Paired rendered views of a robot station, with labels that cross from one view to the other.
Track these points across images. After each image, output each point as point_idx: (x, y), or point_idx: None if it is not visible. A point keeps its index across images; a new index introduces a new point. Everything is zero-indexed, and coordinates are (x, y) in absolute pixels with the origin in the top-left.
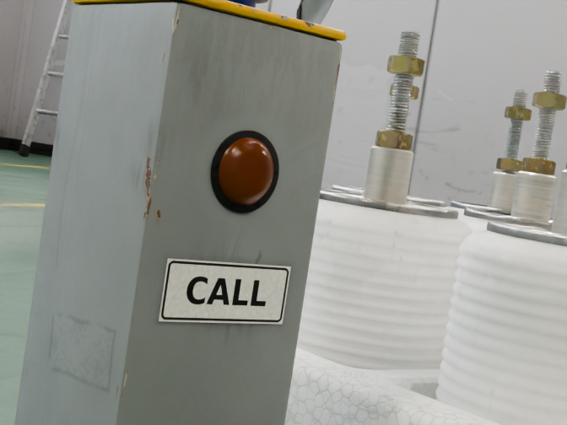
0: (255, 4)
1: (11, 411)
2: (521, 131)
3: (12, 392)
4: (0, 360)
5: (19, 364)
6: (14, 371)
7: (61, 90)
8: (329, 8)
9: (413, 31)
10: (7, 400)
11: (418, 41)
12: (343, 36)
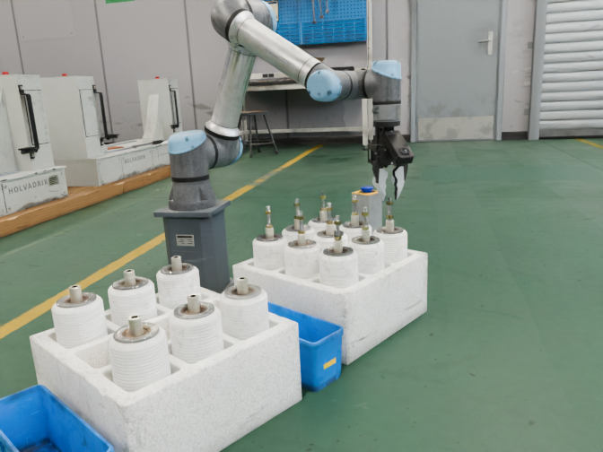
0: (362, 190)
1: (515, 360)
2: (336, 227)
3: (538, 373)
4: (598, 402)
5: (585, 402)
6: (572, 393)
7: (381, 201)
8: (378, 193)
9: (353, 195)
10: (528, 366)
11: (353, 196)
12: (352, 193)
